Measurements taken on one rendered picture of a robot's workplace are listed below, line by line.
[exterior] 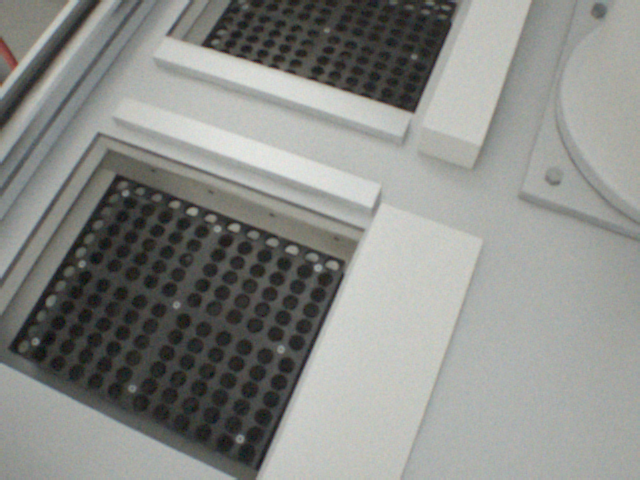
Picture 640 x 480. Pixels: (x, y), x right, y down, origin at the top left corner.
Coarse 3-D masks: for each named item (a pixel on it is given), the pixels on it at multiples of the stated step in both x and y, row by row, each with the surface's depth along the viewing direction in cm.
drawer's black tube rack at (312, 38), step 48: (288, 0) 63; (336, 0) 63; (384, 0) 62; (432, 0) 63; (240, 48) 60; (288, 48) 61; (336, 48) 60; (384, 48) 60; (432, 48) 59; (384, 96) 61
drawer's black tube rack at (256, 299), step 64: (128, 192) 53; (64, 256) 51; (128, 256) 51; (192, 256) 51; (256, 256) 50; (320, 256) 50; (64, 320) 51; (128, 320) 52; (192, 320) 48; (256, 320) 48; (320, 320) 48; (128, 384) 46; (192, 384) 46; (256, 384) 46; (256, 448) 44
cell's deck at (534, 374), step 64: (192, 0) 58; (128, 64) 54; (256, 64) 53; (512, 64) 53; (64, 128) 51; (128, 128) 51; (256, 128) 50; (320, 128) 50; (512, 128) 50; (64, 192) 49; (256, 192) 49; (384, 192) 47; (448, 192) 47; (512, 192) 47; (0, 256) 46; (512, 256) 45; (576, 256) 45; (512, 320) 43; (576, 320) 42; (0, 384) 42; (448, 384) 41; (512, 384) 41; (576, 384) 41; (0, 448) 40; (64, 448) 40; (128, 448) 40; (448, 448) 39; (512, 448) 39; (576, 448) 39
